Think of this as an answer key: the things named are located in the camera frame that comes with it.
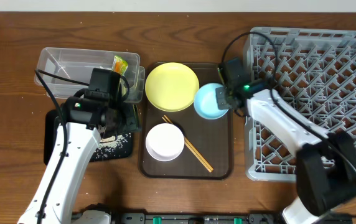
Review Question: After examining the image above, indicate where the light blue bowl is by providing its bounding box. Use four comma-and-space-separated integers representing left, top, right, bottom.
194, 83, 228, 120

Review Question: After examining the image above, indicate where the green yellow snack wrapper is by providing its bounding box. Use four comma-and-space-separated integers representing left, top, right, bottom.
112, 55, 129, 75

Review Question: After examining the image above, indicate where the grey plastic dishwasher rack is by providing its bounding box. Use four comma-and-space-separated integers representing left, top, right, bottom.
243, 26, 356, 186

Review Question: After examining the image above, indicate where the black plastic tray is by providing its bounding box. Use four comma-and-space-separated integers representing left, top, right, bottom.
44, 110, 131, 165

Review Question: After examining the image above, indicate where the pile of white rice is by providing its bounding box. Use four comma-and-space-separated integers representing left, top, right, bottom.
94, 133, 133, 159

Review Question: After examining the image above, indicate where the yellow plate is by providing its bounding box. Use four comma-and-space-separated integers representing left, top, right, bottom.
145, 62, 200, 112

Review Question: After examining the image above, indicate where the wooden chopstick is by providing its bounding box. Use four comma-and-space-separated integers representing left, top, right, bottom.
162, 115, 214, 173
164, 115, 215, 172

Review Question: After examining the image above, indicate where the clear plastic bin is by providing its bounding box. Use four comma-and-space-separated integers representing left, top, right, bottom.
37, 47, 146, 103

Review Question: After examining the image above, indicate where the black rail with green clips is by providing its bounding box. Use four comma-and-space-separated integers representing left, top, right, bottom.
72, 203, 353, 224

